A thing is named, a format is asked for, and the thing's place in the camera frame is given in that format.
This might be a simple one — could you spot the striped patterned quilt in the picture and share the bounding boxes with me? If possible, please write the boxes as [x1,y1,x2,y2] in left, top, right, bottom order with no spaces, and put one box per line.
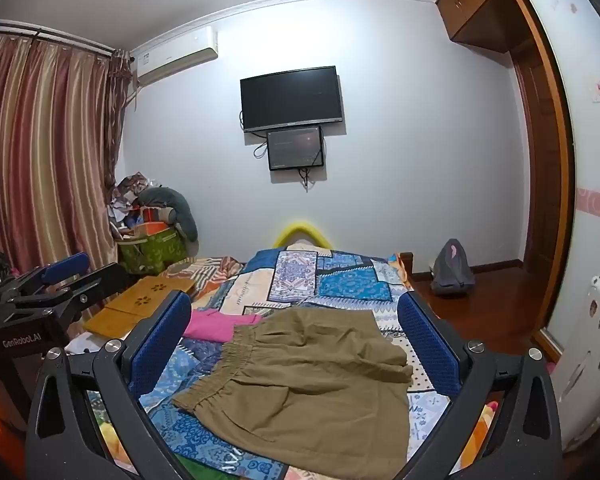
[162,255,246,302]

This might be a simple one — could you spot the blue patchwork printed blanket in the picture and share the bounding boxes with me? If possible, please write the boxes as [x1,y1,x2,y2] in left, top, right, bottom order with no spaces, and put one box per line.
[65,247,456,480]

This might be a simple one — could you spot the khaki pants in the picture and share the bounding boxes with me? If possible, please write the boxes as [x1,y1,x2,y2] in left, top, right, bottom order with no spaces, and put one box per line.
[172,307,414,480]

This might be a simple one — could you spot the grey backpack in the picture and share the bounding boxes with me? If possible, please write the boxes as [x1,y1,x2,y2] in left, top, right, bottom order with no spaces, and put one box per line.
[429,238,476,295]

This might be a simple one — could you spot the small black wall monitor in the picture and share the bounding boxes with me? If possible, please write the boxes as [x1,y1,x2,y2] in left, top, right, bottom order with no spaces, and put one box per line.
[266,125,325,171]

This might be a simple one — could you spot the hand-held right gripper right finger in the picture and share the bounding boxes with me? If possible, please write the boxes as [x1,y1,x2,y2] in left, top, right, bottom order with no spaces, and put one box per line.
[397,290,566,480]

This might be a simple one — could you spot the white appliance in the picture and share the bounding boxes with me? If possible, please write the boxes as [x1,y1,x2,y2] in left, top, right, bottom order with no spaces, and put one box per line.
[549,260,600,454]

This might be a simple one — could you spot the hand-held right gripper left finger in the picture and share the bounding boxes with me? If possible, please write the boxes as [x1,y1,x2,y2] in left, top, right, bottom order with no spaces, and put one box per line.
[25,290,193,480]

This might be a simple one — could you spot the pink garment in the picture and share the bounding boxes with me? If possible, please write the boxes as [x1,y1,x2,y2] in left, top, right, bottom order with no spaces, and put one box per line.
[182,308,266,345]

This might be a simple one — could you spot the wooden overhead cabinet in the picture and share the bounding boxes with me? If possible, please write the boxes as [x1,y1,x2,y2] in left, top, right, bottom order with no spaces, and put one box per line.
[435,0,527,54]

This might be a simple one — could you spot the yellow plush pillow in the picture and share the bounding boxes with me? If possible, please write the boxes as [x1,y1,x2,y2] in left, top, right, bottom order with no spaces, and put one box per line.
[274,221,335,250]

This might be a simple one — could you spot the curtain rod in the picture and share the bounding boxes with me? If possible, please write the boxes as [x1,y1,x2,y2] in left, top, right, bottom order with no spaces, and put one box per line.
[0,22,131,57]

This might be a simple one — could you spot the green storage basket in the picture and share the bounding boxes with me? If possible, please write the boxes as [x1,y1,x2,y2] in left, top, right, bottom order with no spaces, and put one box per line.
[116,225,187,276]

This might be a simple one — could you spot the white wardrobe sliding door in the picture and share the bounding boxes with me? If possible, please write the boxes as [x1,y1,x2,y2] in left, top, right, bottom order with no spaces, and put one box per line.
[522,0,600,363]

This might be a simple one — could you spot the pile of crumpled paper clutter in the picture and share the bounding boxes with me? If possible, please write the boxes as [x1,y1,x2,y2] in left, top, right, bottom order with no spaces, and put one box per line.
[107,171,181,236]

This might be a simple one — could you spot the white air conditioner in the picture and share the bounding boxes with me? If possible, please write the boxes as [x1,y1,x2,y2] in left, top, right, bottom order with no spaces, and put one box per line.
[131,26,220,87]

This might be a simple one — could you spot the wooden wardrobe frame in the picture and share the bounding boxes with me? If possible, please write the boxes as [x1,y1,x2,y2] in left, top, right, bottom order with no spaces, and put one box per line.
[509,0,577,357]

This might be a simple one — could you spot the black wall television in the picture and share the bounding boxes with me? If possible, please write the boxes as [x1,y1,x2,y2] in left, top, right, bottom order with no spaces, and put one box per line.
[239,65,344,134]

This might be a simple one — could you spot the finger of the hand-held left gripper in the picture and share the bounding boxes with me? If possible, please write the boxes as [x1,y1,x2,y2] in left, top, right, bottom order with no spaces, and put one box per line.
[14,261,129,320]
[10,252,92,295]

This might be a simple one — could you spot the wooden bed frame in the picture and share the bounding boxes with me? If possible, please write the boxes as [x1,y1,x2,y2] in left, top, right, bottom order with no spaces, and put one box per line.
[396,251,417,292]

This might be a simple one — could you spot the orange box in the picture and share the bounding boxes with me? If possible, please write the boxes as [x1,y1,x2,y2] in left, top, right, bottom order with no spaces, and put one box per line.
[140,206,177,236]

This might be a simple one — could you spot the striped pink curtain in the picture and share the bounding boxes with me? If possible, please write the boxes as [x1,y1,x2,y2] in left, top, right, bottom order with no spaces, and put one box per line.
[0,30,132,281]

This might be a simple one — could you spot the bamboo lap table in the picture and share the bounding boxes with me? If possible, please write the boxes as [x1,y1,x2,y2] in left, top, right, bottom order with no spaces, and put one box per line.
[84,275,197,339]

